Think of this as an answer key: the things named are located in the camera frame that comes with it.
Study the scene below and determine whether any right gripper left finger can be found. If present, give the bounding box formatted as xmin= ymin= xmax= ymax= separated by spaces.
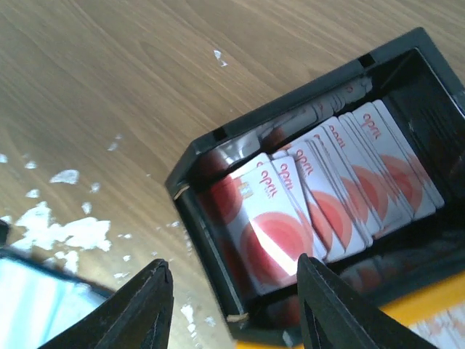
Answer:
xmin=42 ymin=259 xmax=174 ymax=348

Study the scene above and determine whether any white paper scrap pile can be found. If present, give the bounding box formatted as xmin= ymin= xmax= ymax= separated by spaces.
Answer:
xmin=11 ymin=201 xmax=112 ymax=274

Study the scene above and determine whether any white pink cards stack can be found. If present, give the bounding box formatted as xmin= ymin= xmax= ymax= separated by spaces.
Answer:
xmin=409 ymin=306 xmax=465 ymax=349

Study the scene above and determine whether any red patterned cards stack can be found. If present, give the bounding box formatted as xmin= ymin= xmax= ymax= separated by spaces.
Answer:
xmin=211 ymin=100 xmax=444 ymax=294

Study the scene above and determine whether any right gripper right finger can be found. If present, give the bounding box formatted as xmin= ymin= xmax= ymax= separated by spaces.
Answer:
xmin=297 ymin=254 xmax=434 ymax=348

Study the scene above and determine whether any orange bin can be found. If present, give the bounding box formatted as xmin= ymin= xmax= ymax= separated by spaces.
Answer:
xmin=232 ymin=272 xmax=464 ymax=348

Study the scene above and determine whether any black bin left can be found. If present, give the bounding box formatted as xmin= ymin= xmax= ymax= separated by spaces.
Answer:
xmin=166 ymin=28 xmax=464 ymax=334

